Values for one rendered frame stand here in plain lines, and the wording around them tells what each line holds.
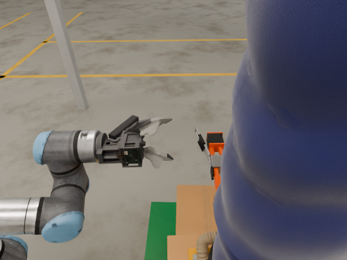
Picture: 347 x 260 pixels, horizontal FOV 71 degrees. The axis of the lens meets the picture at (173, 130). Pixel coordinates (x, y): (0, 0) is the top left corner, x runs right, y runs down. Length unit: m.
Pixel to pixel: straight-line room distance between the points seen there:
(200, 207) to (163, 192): 0.81
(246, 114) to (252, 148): 0.04
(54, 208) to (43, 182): 2.23
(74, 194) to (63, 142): 0.14
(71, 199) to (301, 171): 0.57
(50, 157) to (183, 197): 1.22
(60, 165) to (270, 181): 0.56
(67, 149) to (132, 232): 1.68
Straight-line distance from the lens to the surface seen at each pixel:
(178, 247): 1.15
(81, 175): 0.77
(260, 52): 0.23
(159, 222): 2.31
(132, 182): 2.60
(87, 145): 0.66
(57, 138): 0.70
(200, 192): 1.80
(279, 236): 0.33
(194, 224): 1.67
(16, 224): 0.69
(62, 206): 0.68
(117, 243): 2.27
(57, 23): 3.37
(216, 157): 1.04
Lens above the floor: 1.98
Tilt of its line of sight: 39 degrees down
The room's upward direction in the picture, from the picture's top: 1 degrees counter-clockwise
